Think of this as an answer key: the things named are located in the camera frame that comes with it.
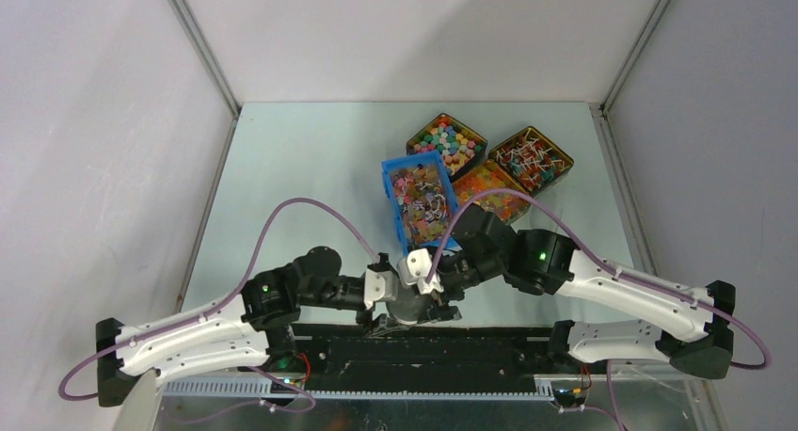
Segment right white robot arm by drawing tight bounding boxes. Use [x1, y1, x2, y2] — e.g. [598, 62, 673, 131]
[433, 205, 736, 379]

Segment blue plastic candy bin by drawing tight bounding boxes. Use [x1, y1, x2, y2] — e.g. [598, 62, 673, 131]
[381, 152, 459, 254]

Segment tin of gummy candies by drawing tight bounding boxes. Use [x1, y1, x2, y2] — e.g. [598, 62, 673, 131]
[450, 160, 535, 227]

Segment tin of square candies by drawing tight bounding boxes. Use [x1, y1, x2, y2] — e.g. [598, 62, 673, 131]
[406, 113, 487, 181]

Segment tin of lollipops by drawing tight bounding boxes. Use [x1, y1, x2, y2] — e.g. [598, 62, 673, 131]
[488, 126, 575, 197]

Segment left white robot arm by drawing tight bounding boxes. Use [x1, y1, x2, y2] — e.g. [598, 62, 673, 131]
[95, 247, 407, 407]

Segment clear plastic jar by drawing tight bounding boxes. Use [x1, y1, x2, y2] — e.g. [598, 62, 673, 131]
[386, 289, 433, 326]

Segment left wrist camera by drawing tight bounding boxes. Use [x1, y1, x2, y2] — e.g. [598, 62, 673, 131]
[363, 268, 400, 310]

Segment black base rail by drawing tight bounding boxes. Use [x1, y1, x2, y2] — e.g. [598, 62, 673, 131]
[168, 318, 625, 395]

